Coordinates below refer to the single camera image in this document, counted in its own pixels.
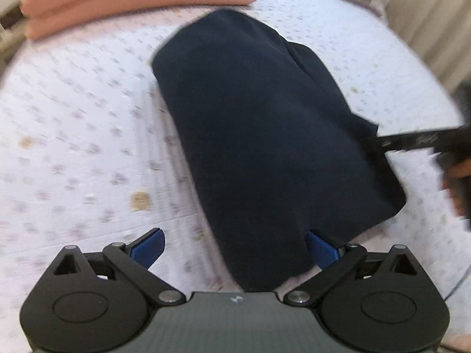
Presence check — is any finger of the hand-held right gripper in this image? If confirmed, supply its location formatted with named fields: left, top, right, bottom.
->
left=377, top=128, right=442, bottom=154

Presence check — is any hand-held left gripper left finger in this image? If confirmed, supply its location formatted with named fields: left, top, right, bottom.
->
left=46, top=228, right=186, bottom=306

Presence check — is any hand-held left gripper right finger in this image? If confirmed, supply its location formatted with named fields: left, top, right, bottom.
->
left=283, top=230, right=424, bottom=307

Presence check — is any navy sweater with striped cuffs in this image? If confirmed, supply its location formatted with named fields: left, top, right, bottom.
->
left=151, top=9, right=407, bottom=293

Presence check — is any person's right hand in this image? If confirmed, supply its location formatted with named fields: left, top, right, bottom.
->
left=441, top=162, right=471, bottom=219

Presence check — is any floral lilac bed sheet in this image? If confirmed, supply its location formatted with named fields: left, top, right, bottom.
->
left=0, top=0, right=464, bottom=353

